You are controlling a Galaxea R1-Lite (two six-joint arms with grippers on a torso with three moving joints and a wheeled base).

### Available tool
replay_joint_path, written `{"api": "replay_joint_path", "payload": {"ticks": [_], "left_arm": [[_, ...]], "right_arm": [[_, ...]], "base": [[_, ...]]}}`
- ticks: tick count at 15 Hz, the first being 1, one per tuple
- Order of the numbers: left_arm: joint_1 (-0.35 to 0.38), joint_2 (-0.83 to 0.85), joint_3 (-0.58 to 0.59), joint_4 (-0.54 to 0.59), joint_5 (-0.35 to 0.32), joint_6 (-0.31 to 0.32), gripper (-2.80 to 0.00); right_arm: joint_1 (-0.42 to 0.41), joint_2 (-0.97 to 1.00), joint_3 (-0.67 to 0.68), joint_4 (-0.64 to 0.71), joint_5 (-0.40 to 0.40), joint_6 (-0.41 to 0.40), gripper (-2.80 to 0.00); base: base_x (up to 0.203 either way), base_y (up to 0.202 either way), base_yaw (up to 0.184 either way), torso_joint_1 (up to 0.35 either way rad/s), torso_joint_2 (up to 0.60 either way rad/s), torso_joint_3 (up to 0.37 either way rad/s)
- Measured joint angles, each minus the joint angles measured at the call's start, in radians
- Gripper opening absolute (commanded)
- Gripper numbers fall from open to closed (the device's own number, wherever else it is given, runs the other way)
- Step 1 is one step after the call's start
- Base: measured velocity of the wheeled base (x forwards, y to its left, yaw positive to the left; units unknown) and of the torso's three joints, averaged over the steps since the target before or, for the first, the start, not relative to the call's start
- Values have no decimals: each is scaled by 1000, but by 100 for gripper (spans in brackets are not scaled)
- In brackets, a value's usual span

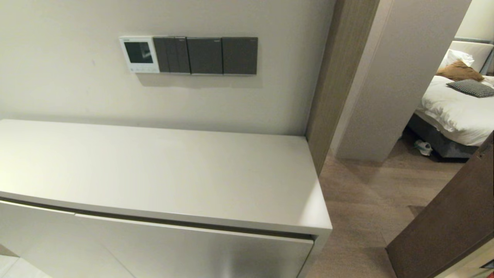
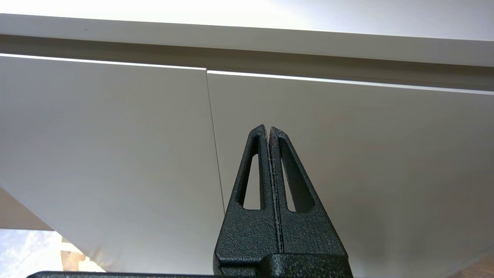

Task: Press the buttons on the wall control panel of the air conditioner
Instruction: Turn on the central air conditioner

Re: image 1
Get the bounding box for white pillow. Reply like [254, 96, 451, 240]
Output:
[440, 49, 475, 70]

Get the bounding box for wide white cabinet door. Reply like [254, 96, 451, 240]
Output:
[75, 214, 314, 278]

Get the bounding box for dark grey triple rocker switch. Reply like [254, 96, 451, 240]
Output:
[153, 37, 191, 74]

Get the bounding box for beige padded headboard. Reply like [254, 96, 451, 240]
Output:
[450, 41, 494, 74]

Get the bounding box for white wall thermostat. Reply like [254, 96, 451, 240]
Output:
[119, 36, 160, 74]

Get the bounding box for dark grey bed base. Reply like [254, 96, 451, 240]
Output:
[407, 114, 481, 159]

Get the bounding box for narrow white cabinet door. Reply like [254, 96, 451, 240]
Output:
[0, 200, 128, 278]

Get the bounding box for light wooden door frame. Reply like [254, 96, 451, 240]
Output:
[306, 0, 381, 177]

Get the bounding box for grey checkered cushion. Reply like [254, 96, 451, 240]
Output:
[447, 79, 494, 98]

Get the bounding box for brown wooden door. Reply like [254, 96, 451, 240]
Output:
[386, 131, 494, 278]

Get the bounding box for brown cushion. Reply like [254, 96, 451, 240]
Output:
[436, 60, 485, 82]

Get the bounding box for white sideboard cabinet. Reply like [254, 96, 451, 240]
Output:
[0, 119, 333, 278]

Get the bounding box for bed with white duvet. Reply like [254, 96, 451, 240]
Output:
[415, 73, 494, 147]

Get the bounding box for white slippers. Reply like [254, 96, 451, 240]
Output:
[414, 140, 433, 156]

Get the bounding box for dark grey square panel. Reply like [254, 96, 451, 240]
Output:
[187, 37, 223, 75]
[222, 37, 258, 75]

